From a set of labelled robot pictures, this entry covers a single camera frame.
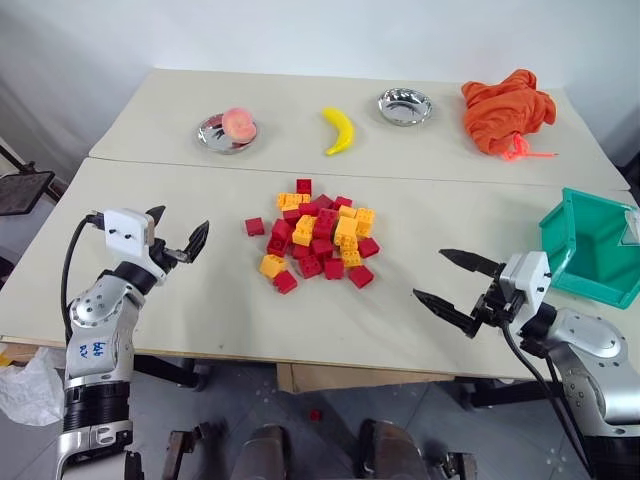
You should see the rusty brown metal bracket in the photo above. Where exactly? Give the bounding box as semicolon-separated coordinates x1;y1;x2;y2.
161;421;213;480

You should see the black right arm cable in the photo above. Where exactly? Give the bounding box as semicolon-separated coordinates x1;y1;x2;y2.
501;319;594;479

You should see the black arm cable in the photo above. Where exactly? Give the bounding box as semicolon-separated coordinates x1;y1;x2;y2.
59;213;105;346
501;319;594;479

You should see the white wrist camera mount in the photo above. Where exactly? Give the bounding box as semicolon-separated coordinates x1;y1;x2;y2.
103;207;170;280
498;251;553;312

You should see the orange drawstring cord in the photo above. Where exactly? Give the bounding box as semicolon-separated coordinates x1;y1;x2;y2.
499;133;561;163

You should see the black mesh tray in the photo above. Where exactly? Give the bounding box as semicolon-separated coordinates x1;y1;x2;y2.
0;169;57;217

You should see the dark rounded shape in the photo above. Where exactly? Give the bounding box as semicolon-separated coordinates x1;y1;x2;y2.
241;424;292;480
356;418;427;480

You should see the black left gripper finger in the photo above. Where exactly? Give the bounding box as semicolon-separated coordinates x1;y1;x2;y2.
144;204;168;247
180;219;211;264

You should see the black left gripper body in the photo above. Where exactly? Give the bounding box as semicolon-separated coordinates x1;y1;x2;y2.
148;238;195;274

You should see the steel bowl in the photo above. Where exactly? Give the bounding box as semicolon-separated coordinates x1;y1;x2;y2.
376;87;434;127

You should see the steel plate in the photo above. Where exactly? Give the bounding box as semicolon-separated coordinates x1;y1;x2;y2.
195;113;262;156

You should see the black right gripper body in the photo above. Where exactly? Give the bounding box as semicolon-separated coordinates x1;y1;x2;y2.
468;272;524;341

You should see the yellow toy banana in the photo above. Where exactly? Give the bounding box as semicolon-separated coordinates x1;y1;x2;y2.
321;106;356;157

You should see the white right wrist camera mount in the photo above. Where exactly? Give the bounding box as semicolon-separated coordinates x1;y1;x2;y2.
498;251;553;312

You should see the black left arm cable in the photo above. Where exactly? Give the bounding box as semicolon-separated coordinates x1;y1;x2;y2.
59;213;105;346

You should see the crumpled orange cloth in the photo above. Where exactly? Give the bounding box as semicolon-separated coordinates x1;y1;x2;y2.
460;68;558;157

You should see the white label in bin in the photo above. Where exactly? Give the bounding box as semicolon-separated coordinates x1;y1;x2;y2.
619;209;640;247

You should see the brown board under table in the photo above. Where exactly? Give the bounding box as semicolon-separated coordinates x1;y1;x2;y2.
276;362;454;395

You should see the black table leg bar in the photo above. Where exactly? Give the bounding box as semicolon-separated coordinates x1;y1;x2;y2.
452;375;557;410
130;353;212;393

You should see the pink toy peach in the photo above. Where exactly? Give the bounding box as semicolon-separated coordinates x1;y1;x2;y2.
221;106;259;144

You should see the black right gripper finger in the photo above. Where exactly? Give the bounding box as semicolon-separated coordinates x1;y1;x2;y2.
438;248;502;277
412;288;482;341

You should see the teal plastic bin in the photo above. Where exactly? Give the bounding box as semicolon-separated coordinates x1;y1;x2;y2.
537;187;640;311

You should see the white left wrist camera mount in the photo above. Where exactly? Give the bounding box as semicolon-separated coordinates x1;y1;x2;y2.
103;207;170;280

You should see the white plastic bag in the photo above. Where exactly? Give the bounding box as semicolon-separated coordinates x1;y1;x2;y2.
0;347;67;427

